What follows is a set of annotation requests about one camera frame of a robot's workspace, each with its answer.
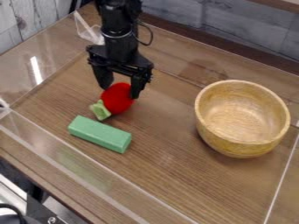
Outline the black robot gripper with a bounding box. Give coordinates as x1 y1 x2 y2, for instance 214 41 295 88
87 45 155 99

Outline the green rectangular block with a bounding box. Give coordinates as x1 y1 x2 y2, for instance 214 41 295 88
68 115 132 154

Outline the red plush strawberry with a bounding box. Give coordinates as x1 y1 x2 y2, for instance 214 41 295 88
90 82 135 121

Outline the black table clamp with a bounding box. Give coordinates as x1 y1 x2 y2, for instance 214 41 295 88
24 195 68 224

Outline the clear acrylic tray wall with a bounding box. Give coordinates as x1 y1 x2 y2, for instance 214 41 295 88
0 17 299 224

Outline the wooden bowl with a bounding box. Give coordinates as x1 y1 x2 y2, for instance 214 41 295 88
194 80 291 158

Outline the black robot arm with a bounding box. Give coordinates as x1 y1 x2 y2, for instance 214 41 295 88
87 0 155 99

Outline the black cable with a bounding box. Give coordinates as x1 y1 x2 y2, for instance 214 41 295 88
0 202 28 224

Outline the clear acrylic corner bracket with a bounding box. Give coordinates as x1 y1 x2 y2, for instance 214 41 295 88
74 11 104 46

